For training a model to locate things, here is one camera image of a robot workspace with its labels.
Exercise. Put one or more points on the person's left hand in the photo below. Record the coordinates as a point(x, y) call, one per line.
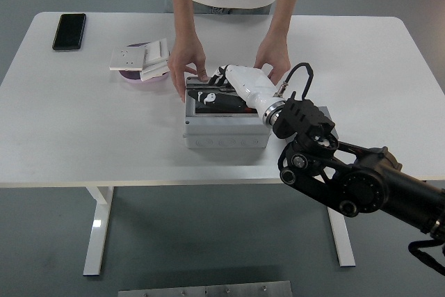
point(274, 57)

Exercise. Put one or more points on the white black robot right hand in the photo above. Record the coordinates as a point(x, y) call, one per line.
point(250, 81)

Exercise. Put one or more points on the person's right hand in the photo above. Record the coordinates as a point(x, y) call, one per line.
point(182, 57)

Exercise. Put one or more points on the smoky transparent box lid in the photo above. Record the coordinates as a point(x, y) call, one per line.
point(190, 105)

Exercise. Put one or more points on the grey plastic electrical box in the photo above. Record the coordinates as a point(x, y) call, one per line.
point(226, 133)

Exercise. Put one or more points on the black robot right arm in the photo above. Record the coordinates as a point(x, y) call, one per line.
point(365, 185)

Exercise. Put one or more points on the person's right forearm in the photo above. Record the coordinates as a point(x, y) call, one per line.
point(184, 8)

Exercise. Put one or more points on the person's left forearm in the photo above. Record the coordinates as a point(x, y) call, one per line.
point(283, 8)

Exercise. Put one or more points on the purple shallow dish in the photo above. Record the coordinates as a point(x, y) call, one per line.
point(133, 76)

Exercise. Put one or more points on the grey block with round hole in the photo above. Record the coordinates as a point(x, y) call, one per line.
point(325, 111)

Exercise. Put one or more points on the black smartphone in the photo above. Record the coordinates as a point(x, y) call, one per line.
point(69, 31)

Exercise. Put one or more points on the white table leg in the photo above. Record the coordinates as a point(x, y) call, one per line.
point(344, 241)
point(99, 227)

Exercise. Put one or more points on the grey metal plate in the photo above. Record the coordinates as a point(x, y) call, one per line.
point(208, 291)

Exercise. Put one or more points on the white wall switch panel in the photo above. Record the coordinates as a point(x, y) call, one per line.
point(153, 71)
point(156, 51)

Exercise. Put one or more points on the white wall socket panel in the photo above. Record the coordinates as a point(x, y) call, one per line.
point(127, 58)

